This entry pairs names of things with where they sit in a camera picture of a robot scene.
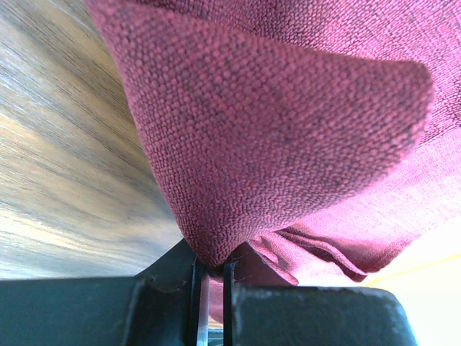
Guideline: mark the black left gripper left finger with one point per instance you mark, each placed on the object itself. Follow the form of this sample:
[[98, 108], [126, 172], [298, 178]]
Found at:
[[158, 306]]

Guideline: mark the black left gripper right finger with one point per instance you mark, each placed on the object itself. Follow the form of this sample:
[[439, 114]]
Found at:
[[262, 308]]

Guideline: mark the dark red cloth napkin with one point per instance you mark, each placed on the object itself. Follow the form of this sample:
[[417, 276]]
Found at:
[[323, 134]]

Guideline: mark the yellow plastic tray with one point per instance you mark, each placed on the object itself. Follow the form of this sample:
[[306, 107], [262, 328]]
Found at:
[[377, 281]]

